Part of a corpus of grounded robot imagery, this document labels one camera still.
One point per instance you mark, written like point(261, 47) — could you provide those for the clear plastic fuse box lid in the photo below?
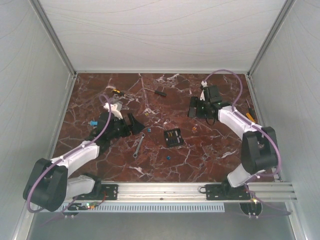
point(116, 101)

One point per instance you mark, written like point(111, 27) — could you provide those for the yellow black small screwdriver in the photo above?
point(118, 92)

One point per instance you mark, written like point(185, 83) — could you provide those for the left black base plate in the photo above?
point(107, 192)

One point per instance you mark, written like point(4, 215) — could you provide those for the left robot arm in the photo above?
point(50, 182)

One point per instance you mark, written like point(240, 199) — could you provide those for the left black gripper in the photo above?
point(136, 126)

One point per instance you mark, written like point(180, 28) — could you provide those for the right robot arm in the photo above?
point(259, 149)

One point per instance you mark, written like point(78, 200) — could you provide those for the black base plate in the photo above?
point(219, 192)
point(107, 192)

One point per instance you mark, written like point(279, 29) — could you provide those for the grey slotted cable duct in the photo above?
point(139, 207)

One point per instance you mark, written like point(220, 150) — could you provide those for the black handle screwdriver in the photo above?
point(157, 92)

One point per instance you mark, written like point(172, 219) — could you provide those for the thin black screwdriver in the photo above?
point(250, 110)

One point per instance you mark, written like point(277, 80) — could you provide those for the silver combination wrench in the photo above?
point(135, 154)

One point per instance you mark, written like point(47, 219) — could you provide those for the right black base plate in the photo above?
point(219, 192)

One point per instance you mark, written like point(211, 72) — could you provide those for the orange handle screwdriver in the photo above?
point(250, 117)

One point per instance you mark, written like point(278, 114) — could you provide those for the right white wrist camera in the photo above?
point(204, 88)

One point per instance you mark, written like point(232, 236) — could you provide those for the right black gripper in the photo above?
point(194, 103)

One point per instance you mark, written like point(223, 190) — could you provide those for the black fuse box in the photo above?
point(173, 138)

